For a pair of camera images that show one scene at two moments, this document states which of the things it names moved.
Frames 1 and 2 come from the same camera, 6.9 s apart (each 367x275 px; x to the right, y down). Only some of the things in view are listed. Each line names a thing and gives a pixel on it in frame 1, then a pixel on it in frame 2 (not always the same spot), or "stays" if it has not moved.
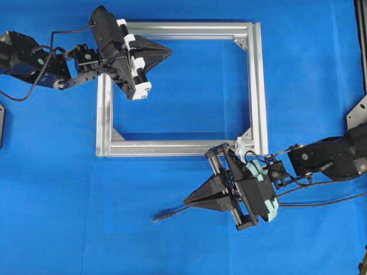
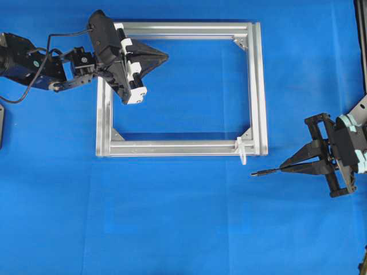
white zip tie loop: (239, 146) stays
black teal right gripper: (253, 193) -> (340, 142)
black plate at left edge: (2, 123) stays
